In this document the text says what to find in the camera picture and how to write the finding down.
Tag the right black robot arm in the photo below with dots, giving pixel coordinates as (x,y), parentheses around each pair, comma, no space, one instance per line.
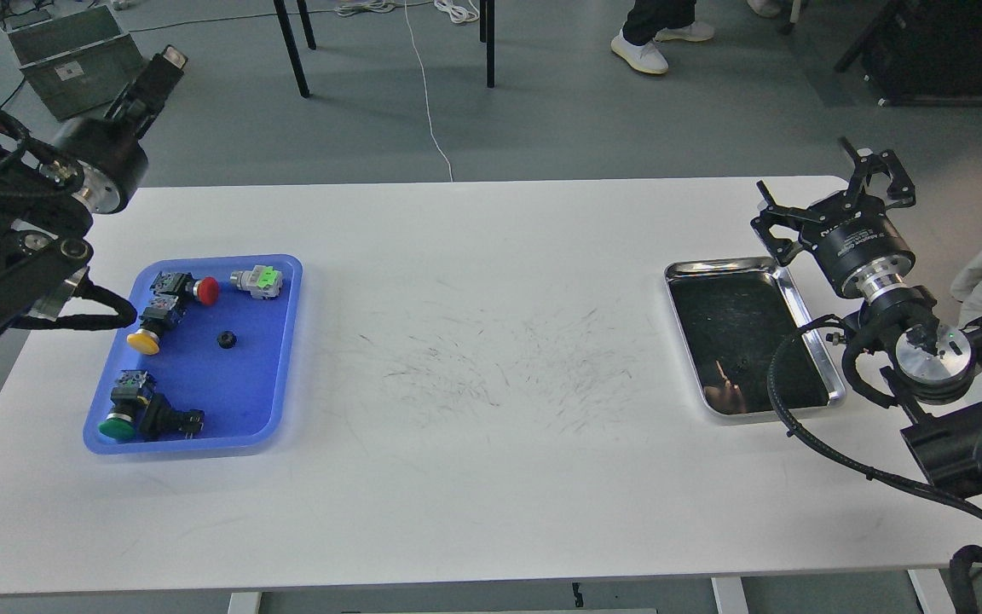
(896,351)

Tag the blue plastic tray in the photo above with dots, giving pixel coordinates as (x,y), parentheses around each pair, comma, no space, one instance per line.
(241,390)

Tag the green push button switch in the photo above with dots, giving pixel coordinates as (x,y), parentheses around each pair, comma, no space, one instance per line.
(131,396)

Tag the black table legs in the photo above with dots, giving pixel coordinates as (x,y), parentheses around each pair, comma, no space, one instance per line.
(484,12)

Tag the grey plastic crate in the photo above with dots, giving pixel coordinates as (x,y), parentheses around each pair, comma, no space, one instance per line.
(76,62)

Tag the grey green connector part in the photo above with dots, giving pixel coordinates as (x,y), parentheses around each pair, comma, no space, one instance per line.
(262,282)

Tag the black switch part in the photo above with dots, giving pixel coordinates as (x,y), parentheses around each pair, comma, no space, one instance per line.
(163,419)

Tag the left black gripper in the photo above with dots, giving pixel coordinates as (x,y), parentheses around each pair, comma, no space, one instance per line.
(109,149)

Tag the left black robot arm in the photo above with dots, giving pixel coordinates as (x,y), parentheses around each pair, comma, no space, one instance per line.
(50,194)

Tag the silver metal tray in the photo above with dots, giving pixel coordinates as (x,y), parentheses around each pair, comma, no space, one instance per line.
(733,315)

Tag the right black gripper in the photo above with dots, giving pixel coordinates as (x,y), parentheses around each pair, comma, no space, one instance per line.
(857,247)

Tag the black equipment case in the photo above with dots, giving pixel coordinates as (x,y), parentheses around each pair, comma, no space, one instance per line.
(922,53)

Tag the red push button switch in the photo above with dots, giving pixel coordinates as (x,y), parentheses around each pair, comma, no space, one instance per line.
(185,286)

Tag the person in black trousers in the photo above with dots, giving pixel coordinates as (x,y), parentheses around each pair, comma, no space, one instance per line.
(651,22)

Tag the yellow push button switch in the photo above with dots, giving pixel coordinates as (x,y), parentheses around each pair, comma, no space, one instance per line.
(163,313)

